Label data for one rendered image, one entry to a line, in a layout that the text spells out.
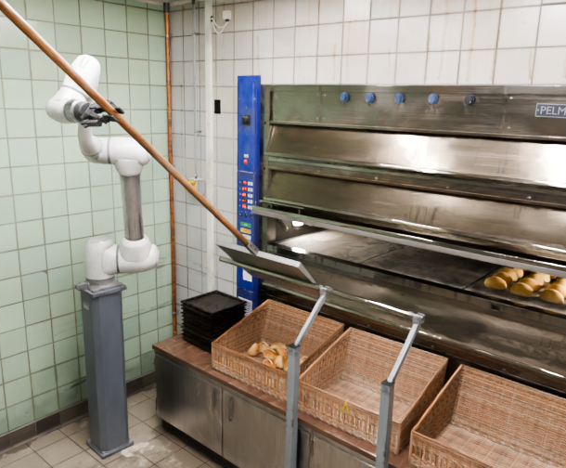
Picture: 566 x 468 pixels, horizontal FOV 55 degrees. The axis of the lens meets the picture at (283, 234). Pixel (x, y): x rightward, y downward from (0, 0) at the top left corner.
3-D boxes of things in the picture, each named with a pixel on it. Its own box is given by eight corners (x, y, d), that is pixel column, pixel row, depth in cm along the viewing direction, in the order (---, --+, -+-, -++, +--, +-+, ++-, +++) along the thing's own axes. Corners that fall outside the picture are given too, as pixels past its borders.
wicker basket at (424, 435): (454, 414, 260) (459, 361, 253) (585, 466, 225) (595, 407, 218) (405, 463, 224) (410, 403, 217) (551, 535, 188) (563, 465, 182)
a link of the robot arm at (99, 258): (87, 271, 306) (85, 233, 300) (121, 270, 308) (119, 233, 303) (82, 280, 290) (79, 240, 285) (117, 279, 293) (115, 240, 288)
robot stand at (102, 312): (85, 444, 324) (74, 284, 300) (117, 429, 339) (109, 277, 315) (102, 460, 310) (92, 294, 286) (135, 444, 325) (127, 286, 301)
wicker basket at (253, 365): (267, 340, 335) (268, 297, 329) (344, 370, 301) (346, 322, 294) (209, 368, 299) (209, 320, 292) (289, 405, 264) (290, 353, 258)
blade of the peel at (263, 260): (297, 266, 249) (300, 262, 250) (214, 243, 283) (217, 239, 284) (328, 300, 276) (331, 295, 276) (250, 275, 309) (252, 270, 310)
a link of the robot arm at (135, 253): (122, 263, 309) (160, 262, 312) (118, 279, 295) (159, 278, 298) (109, 132, 273) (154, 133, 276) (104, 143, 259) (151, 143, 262)
